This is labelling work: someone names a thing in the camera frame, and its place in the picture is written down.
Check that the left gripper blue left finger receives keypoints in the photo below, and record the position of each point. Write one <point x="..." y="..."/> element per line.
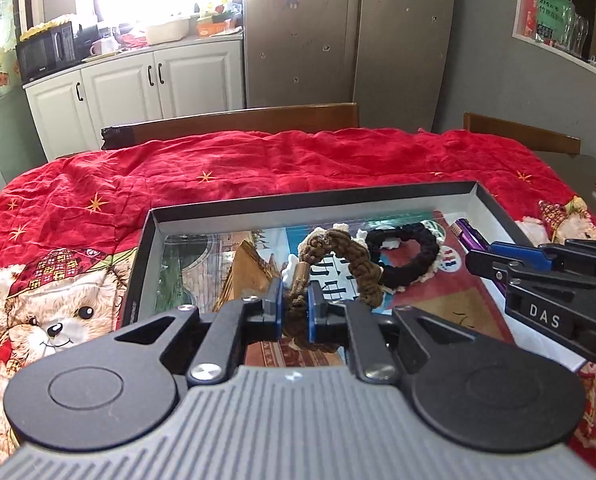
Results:
<point x="237" y="324"/>

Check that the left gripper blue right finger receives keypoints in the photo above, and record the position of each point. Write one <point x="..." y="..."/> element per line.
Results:
<point x="351" y="325"/>

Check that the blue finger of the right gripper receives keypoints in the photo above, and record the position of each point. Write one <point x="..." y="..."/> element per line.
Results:
<point x="530" y="256"/>

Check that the black crochet scrunchie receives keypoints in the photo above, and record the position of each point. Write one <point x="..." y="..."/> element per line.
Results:
<point x="405" y="254"/>

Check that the purple lighter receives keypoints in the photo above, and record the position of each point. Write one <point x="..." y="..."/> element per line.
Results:
<point x="481" y="260"/>

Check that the tan paper pyramid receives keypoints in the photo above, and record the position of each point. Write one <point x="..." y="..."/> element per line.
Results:
<point x="249" y="274"/>

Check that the brown braided scrunchie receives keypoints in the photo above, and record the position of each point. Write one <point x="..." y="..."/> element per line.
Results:
<point x="339" y="262"/>

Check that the black shallow box tray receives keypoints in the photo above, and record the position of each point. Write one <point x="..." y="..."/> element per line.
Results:
<point x="186" y="251"/>

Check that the wooden chair back right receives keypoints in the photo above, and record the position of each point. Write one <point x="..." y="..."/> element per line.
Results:
<point x="536" y="139"/>

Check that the wooden chair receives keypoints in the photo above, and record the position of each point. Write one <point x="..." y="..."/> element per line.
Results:
<point x="536" y="139"/>
<point x="311" y="118"/>

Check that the red quilted blanket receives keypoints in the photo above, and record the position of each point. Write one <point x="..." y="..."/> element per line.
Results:
<point x="84" y="397"/>

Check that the wooden chair back centre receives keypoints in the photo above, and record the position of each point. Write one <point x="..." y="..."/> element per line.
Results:
<point x="311" y="118"/>

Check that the green and red poster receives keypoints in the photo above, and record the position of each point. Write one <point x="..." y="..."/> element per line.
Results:
<point x="546" y="21"/>

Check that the steel double-door refrigerator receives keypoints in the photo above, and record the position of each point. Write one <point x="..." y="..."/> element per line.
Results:
<point x="387" y="56"/>

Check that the white kitchen cabinet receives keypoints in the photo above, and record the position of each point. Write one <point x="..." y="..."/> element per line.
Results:
<point x="71" y="108"/>

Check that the white plastic basin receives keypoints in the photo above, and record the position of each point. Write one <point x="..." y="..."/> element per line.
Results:
<point x="165" y="32"/>

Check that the white mug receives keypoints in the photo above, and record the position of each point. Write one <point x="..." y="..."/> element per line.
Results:
<point x="103" y="46"/>

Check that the black microwave oven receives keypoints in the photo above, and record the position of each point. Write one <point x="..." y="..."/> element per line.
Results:
<point x="47" y="52"/>

